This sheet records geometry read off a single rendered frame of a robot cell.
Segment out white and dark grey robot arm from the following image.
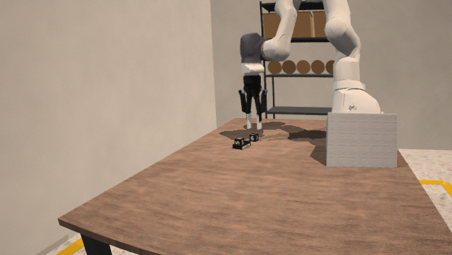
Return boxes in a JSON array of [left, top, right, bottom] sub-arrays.
[[240, 0, 383, 114]]

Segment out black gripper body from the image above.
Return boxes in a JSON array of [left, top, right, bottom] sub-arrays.
[[243, 75, 261, 96]]

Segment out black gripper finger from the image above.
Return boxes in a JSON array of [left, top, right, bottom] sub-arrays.
[[252, 88, 267, 130], [238, 88, 253, 129]]

